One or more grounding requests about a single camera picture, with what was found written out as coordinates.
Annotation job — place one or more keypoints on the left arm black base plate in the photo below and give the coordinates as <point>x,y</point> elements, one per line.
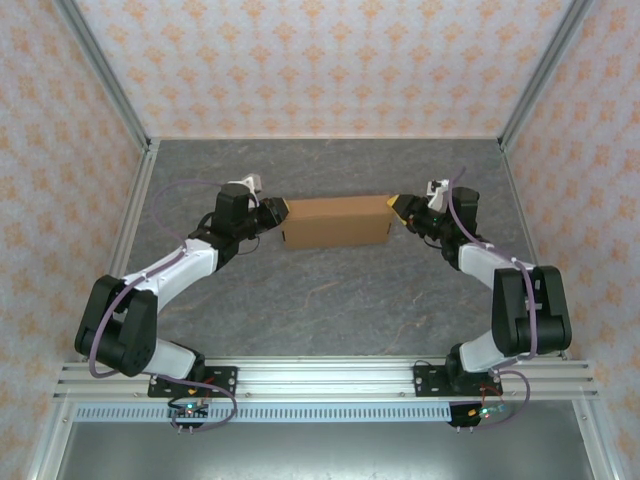
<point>225,375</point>

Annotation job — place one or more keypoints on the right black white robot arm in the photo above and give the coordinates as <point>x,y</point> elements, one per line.
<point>530,310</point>

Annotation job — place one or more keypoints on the brown cardboard box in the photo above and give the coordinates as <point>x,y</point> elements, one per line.
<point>335,222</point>

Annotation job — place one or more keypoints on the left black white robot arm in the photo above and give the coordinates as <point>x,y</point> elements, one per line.
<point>120,325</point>

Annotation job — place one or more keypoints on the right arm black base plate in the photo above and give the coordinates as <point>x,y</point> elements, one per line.
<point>425,380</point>

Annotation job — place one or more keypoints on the grey metal sheet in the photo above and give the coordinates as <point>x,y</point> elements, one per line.
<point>320,455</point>

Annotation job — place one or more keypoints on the tall aluminium frame post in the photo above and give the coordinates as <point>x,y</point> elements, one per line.
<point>543,70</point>
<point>105,70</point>

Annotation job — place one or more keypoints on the grey object at corner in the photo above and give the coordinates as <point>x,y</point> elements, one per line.
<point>252,181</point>

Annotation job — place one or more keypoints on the long aluminium mounting beam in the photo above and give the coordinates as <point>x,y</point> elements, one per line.
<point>325,380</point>

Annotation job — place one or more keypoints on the black bracket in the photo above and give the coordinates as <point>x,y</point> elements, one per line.
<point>192,422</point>
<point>457,417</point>

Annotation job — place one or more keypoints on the aluminium side rail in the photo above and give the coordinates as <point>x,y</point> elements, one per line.
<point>140,190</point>
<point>520,200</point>

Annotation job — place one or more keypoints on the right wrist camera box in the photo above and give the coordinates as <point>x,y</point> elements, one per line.
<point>437,197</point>

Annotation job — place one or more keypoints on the short aluminium frame post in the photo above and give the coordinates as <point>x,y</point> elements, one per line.
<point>592,445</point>
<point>52,445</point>

